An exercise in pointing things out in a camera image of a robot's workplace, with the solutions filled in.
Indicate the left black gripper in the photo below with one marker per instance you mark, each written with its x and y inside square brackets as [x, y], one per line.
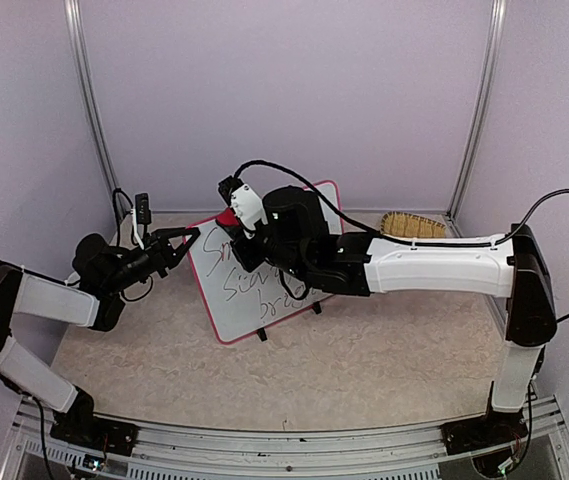
[160, 253]

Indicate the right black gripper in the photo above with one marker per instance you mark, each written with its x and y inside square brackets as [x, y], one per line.
[247, 261]

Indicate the red black whiteboard eraser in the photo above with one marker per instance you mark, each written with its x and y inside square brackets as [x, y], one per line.
[227, 218]

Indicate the pink framed whiteboard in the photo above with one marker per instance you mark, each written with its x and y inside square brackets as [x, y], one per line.
[239, 303]

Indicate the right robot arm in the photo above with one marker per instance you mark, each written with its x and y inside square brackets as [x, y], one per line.
[509, 267]

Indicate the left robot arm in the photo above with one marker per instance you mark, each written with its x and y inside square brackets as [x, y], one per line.
[94, 301]

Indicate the woven bamboo tray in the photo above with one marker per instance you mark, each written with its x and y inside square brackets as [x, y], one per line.
[407, 225]

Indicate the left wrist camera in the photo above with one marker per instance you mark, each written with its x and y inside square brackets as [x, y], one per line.
[141, 219]

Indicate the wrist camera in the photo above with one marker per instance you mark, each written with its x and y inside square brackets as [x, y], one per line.
[141, 219]
[245, 204]

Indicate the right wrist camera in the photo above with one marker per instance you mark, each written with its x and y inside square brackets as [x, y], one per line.
[245, 204]

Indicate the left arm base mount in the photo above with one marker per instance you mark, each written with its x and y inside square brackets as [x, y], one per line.
[81, 427]

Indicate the front aluminium rail frame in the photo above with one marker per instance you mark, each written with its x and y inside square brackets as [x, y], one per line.
[164, 451]

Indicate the left aluminium corner post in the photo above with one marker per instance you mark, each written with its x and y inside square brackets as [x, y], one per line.
[79, 48]

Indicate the aluminium corner post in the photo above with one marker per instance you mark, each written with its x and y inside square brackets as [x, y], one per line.
[79, 48]
[481, 106]

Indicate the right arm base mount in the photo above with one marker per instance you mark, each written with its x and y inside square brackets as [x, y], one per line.
[490, 429]

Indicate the right aluminium corner post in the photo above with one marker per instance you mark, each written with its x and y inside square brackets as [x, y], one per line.
[481, 106]

